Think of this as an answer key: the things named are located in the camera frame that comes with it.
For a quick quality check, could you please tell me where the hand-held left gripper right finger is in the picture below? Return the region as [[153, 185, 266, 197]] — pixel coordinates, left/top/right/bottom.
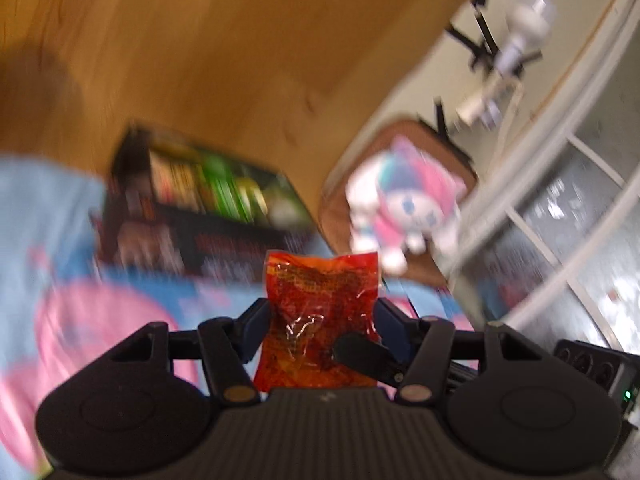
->
[[332, 300, 551, 406]]

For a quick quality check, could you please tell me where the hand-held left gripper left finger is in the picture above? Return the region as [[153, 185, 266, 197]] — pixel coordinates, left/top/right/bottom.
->
[[100, 298, 272, 406]]

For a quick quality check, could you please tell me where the red spicy snack packet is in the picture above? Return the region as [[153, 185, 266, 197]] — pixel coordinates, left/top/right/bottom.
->
[[254, 250, 383, 391]]

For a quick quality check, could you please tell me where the black cardboard box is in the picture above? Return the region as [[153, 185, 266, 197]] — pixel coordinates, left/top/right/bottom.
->
[[95, 122, 321, 281]]

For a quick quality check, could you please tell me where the dark green snack packet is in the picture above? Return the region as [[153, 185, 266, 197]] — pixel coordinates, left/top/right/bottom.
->
[[202, 152, 266, 223]]

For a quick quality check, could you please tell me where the clear peanut packet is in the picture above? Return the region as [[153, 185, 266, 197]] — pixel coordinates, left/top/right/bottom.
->
[[150, 150, 206, 208]]

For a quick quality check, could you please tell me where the pink white bunny plush toy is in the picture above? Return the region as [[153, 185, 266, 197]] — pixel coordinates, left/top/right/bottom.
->
[[345, 135, 468, 276]]

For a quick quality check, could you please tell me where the black power strip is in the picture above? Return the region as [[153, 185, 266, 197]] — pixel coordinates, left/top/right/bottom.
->
[[555, 339, 640, 411]]

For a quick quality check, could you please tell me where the printed cartoon blanket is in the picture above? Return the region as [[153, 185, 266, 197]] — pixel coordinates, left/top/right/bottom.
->
[[0, 157, 476, 480]]

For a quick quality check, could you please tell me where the wooden board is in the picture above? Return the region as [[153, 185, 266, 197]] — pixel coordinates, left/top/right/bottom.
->
[[0, 0, 481, 271]]

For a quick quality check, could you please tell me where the white robot on tripod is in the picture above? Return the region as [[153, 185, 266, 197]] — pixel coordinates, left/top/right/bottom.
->
[[430, 0, 558, 171]]

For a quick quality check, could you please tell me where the white window frame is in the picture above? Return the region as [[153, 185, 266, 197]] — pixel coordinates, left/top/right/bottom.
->
[[440, 0, 640, 356]]

